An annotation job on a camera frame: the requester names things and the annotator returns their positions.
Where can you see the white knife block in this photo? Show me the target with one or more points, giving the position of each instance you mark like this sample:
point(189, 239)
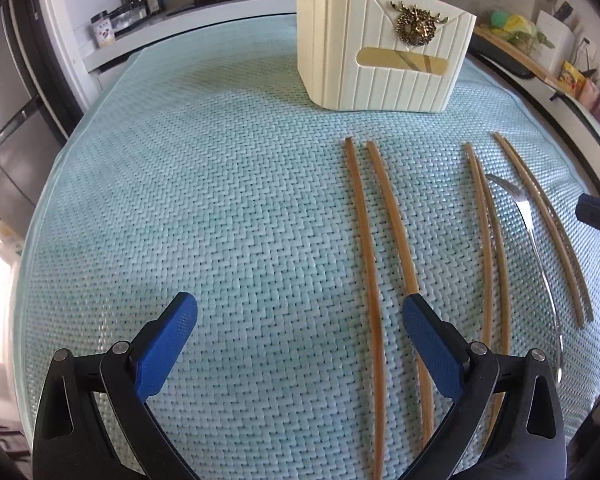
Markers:
point(560, 36)

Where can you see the grey refrigerator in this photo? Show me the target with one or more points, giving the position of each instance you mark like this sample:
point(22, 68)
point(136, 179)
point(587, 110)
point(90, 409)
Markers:
point(38, 111)

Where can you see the yellow green plastic bag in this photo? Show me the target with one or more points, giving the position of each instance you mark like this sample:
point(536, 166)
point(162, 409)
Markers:
point(500, 20)

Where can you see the steel fork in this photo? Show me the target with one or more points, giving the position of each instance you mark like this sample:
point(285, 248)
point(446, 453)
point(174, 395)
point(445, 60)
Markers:
point(520, 199)

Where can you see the teal woven table mat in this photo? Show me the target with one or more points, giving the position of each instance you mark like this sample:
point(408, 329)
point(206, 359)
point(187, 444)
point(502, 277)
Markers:
point(206, 169)

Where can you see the seasoning jar rack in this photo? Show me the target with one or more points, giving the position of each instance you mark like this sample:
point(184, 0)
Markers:
point(127, 17)

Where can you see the white spice jar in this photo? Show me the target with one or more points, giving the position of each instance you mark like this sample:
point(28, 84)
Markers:
point(102, 29)

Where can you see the cream utensil holder box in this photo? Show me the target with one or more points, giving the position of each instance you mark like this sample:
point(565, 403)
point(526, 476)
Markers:
point(392, 55)

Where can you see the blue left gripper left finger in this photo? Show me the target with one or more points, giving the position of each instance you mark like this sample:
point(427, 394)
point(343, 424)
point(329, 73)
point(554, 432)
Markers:
point(159, 343)

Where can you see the yellow snack packet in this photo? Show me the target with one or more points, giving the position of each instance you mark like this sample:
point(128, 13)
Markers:
point(571, 79)

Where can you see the wooden cutting board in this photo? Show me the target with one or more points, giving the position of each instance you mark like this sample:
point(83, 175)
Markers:
point(500, 52)

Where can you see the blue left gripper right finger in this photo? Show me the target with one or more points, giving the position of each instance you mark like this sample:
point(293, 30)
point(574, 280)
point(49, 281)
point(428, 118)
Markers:
point(438, 344)

